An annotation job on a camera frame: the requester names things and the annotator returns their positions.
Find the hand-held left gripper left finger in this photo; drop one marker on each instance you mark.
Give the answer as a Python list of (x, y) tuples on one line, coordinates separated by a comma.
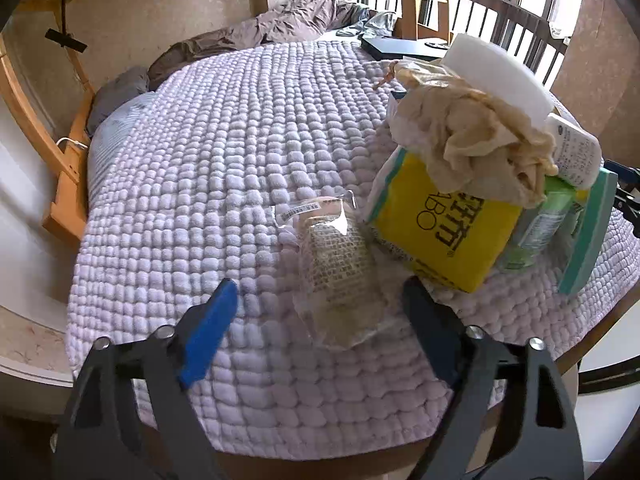
[(210, 330)]

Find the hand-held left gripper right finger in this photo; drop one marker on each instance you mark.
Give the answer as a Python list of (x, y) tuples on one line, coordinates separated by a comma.
[(430, 320)]

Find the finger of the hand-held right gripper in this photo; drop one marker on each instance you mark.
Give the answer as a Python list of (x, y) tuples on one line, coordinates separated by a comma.
[(622, 194)]

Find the teal-edged sponge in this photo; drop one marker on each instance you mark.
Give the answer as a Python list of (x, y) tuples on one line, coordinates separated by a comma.
[(590, 235)]

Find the white plastic bottle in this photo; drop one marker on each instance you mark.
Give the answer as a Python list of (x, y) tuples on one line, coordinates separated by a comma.
[(575, 150)]

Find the beige bandage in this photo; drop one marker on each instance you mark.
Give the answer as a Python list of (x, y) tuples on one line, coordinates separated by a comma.
[(335, 270)]

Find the brown paper towel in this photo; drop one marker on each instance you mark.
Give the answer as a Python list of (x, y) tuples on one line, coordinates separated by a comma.
[(465, 125)]

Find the lavender quilted mat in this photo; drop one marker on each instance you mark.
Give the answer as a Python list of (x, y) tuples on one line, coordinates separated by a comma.
[(225, 160)]

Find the white foam block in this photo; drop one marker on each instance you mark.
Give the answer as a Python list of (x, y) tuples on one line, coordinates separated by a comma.
[(495, 67)]

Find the striped pillow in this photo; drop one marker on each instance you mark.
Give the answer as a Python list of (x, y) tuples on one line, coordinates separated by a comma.
[(115, 135)]

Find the dark balcony railing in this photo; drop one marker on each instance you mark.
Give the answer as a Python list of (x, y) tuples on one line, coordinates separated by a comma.
[(505, 10)]

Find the white door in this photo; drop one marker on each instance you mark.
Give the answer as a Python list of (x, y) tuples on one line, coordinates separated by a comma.
[(25, 210)]

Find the grey pillow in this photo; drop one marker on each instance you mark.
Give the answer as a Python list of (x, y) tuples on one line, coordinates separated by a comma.
[(120, 90)]

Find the black flat device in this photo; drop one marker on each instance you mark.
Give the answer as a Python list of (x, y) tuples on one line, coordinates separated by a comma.
[(400, 47)]

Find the wooden chair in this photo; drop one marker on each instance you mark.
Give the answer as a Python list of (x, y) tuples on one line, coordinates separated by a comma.
[(410, 0)]

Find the light blue cloth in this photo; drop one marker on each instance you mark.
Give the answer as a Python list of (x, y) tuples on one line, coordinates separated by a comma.
[(375, 22)]

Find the grey duvet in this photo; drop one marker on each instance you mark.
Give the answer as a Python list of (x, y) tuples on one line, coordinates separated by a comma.
[(280, 20)]

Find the wooden bed frame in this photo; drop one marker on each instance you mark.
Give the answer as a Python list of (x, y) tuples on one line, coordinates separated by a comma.
[(65, 195)]

